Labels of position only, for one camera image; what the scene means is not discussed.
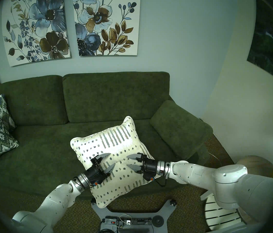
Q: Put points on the floral canvas with brown leaves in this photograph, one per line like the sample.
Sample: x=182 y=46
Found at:
x=105 y=23

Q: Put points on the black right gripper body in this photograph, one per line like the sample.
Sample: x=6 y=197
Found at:
x=151 y=168

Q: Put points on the floral canvas with blue flower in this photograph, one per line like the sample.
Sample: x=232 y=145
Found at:
x=42 y=28

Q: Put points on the cream cushion with grey stripes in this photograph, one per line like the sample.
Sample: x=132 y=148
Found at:
x=124 y=142

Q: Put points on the forest waterfall wall picture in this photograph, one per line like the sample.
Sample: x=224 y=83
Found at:
x=269 y=45

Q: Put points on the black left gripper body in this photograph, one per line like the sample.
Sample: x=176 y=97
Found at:
x=94 y=174

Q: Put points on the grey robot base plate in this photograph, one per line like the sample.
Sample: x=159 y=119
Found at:
x=164 y=210

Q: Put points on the dark green sofa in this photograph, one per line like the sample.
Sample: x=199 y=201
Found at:
x=42 y=142

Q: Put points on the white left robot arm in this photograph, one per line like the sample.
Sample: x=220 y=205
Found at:
x=54 y=203

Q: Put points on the black round knob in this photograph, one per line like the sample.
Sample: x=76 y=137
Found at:
x=157 y=221

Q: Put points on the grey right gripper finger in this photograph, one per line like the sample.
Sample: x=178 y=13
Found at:
x=134 y=156
x=135 y=168

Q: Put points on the black power strip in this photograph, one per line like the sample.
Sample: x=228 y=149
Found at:
x=141 y=221

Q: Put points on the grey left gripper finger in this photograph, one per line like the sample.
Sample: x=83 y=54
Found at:
x=110 y=168
x=105 y=156

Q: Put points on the white slatted chair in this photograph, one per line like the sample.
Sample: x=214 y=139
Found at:
x=218 y=215

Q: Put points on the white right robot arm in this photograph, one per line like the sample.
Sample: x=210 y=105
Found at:
x=223 y=181

